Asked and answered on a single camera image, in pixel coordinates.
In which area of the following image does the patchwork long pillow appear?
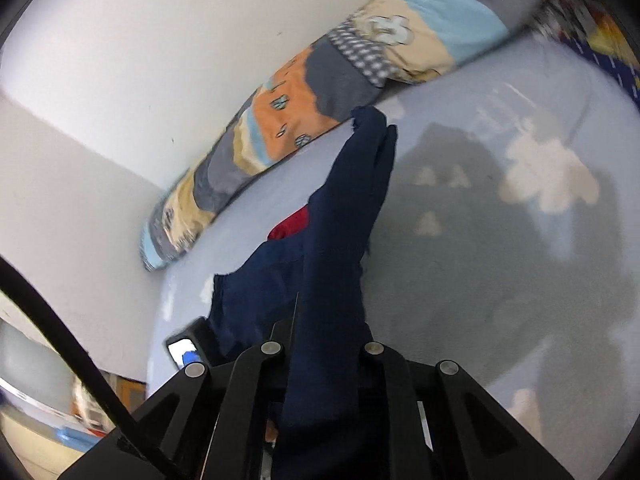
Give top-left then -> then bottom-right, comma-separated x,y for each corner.
140,0 -> 544,271

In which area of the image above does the light blue cloud bedsheet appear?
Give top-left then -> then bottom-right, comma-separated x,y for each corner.
146,34 -> 640,480

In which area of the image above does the black cable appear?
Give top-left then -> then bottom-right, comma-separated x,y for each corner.
0,257 -> 151,456

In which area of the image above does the dark patterned quilt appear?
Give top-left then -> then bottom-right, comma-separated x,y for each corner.
529,0 -> 639,107

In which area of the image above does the navy blue garment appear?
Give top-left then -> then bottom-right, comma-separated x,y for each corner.
207,104 -> 399,428

